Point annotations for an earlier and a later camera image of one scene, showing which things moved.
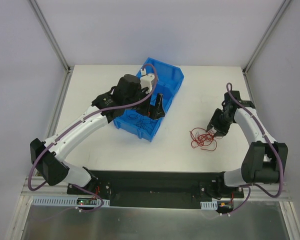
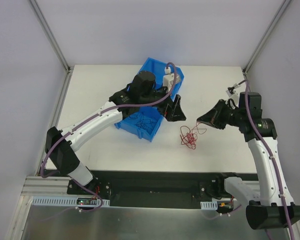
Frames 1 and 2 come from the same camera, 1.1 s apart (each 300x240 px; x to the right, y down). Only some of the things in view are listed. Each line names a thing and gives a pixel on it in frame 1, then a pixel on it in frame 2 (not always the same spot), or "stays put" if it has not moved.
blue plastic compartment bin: [138, 124] stays put
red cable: [201, 137] to [189, 136]
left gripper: [147, 108] to [167, 110]
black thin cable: [145, 123] stays put
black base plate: [157, 190] stays put
